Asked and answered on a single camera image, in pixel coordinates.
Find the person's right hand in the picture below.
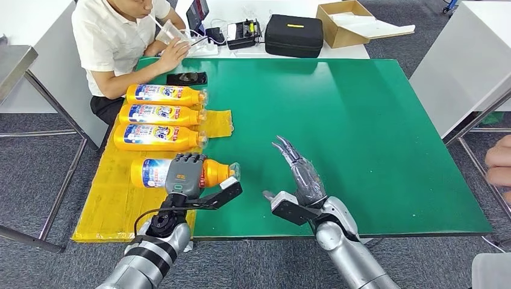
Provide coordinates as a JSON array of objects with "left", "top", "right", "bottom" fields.
[{"left": 157, "top": 37, "right": 192, "bottom": 73}]

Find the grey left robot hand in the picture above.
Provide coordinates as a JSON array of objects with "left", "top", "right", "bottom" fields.
[{"left": 165, "top": 152, "right": 207, "bottom": 200}]

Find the person's hand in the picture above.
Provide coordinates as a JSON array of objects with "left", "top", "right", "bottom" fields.
[{"left": 484, "top": 134, "right": 511, "bottom": 205}]

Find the clear plastic drink cup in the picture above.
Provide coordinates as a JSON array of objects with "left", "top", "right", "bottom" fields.
[{"left": 148, "top": 13, "right": 190, "bottom": 48}]

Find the orange detergent bottle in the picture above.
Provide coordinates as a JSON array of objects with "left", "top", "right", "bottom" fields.
[
  {"left": 126, "top": 84, "right": 208, "bottom": 108},
  {"left": 119, "top": 104, "right": 208, "bottom": 128},
  {"left": 130, "top": 157, "right": 242, "bottom": 190},
  {"left": 113, "top": 123, "right": 208, "bottom": 152}
]

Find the black smartphone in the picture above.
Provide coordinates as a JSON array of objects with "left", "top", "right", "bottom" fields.
[{"left": 166, "top": 72, "right": 208, "bottom": 87}]

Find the black power adapter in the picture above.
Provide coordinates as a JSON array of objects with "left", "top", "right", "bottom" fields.
[{"left": 205, "top": 26, "right": 227, "bottom": 46}]

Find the dark tablet computer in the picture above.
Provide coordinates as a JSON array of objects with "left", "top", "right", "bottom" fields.
[{"left": 185, "top": 0, "right": 210, "bottom": 37}]

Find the yellow taped cardboard mat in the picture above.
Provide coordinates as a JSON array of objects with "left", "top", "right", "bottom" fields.
[{"left": 72, "top": 107, "right": 234, "bottom": 244}]

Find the white desk with metal legs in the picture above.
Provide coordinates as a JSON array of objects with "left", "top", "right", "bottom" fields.
[{"left": 407, "top": 0, "right": 511, "bottom": 246}]

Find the black carrying case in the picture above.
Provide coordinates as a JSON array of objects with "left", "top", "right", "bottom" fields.
[{"left": 265, "top": 14, "right": 324, "bottom": 59}]

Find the steel table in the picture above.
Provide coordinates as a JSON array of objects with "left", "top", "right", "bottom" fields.
[{"left": 0, "top": 36, "right": 88, "bottom": 254}]

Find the brown cardboard box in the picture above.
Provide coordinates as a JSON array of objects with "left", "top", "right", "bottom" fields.
[{"left": 315, "top": 0, "right": 416, "bottom": 49}]

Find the white paper sheet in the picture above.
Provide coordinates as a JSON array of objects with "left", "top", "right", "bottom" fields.
[{"left": 328, "top": 11, "right": 416, "bottom": 40}]

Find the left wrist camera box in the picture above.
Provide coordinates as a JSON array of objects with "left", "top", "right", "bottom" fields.
[{"left": 187, "top": 176, "right": 243, "bottom": 211}]

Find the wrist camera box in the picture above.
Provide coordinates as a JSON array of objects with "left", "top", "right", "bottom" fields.
[
  {"left": 270, "top": 190, "right": 322, "bottom": 226},
  {"left": 187, "top": 176, "right": 243, "bottom": 211}
]

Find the white floor cable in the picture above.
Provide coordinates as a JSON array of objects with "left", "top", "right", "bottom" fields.
[{"left": 481, "top": 236, "right": 511, "bottom": 253}]

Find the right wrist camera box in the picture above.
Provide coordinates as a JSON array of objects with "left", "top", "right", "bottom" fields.
[{"left": 270, "top": 190, "right": 322, "bottom": 226}]

